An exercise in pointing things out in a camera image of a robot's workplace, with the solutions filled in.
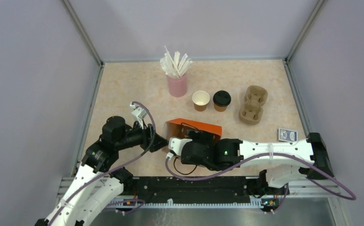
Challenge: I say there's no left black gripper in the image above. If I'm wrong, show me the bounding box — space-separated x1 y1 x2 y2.
116 118 170 152

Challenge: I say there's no orange paper bag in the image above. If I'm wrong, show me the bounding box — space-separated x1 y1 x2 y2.
162 118 222 145

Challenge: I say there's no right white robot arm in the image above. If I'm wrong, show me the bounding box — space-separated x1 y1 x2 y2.
170 132 334 194

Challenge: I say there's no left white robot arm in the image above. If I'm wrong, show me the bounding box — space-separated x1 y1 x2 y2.
36 116 169 226

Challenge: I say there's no stack of brown paper cups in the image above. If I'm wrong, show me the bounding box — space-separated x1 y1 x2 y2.
192 90 210 112

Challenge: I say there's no pink cylindrical straw holder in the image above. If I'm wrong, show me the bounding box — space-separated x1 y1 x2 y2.
166 73 187 97

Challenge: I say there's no blue playing card deck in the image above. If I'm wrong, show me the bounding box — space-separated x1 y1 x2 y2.
277 128 299 143

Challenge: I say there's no bundle of white wrapped straws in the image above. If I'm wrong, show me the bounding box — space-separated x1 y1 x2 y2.
160 46 193 79

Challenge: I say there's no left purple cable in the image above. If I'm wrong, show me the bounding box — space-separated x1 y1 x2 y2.
46 101 157 226

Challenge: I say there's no purple cable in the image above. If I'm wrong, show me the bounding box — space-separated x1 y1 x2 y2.
46 101 157 226
165 152 357 214

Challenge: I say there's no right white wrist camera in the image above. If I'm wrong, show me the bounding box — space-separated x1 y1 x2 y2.
166 137 192 160

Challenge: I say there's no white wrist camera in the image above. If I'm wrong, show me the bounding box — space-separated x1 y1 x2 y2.
166 137 192 160
130 103 147 129

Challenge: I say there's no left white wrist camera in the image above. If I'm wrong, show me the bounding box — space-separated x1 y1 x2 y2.
130 103 147 129

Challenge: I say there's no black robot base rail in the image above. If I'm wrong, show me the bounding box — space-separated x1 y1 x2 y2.
119 176 289 204

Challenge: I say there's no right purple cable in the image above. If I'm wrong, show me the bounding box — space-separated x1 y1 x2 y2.
165 152 357 214

